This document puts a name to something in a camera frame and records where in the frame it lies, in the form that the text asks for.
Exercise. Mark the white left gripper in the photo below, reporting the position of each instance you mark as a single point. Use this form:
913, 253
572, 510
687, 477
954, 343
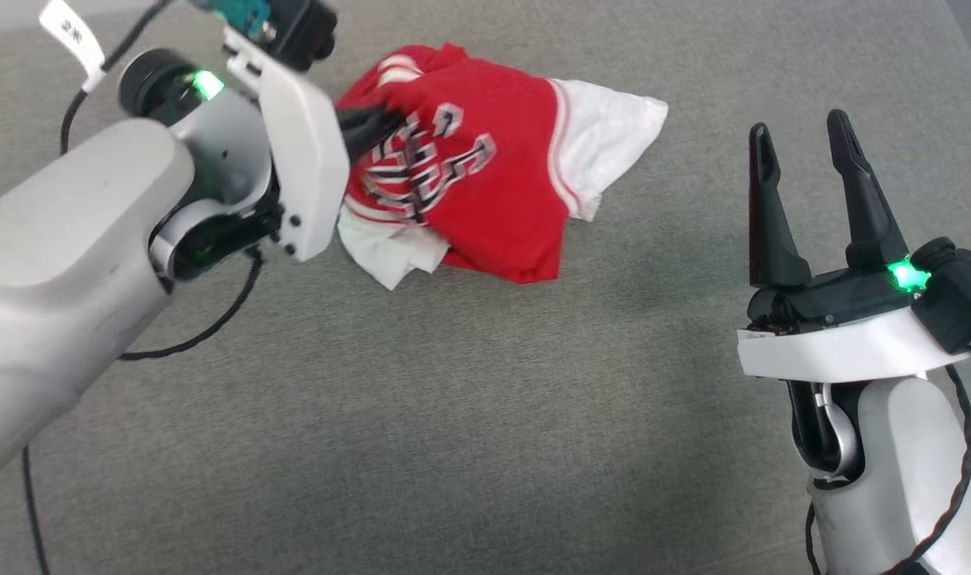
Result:
310, 160

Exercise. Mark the red and white jersey garment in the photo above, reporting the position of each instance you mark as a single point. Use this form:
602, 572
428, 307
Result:
501, 208

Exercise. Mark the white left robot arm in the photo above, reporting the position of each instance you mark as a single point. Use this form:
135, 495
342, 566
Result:
54, 239

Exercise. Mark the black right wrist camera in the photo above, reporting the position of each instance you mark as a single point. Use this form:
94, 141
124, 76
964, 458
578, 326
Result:
961, 295

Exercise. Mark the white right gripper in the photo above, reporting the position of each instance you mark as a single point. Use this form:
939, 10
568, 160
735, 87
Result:
837, 347

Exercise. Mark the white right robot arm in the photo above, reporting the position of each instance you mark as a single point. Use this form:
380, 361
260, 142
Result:
909, 479

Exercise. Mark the grey fabric sofa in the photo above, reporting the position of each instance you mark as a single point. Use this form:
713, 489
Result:
453, 399

